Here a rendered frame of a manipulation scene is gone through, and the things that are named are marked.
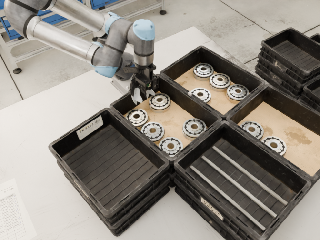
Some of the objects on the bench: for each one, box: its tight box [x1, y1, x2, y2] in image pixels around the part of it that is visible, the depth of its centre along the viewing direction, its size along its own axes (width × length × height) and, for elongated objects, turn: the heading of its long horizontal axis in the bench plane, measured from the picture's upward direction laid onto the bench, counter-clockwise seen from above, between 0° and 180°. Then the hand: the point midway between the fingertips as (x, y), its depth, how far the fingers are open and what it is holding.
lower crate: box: [57, 162, 170, 237], centre depth 131 cm, size 40×30×12 cm
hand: (140, 98), depth 131 cm, fingers open, 5 cm apart
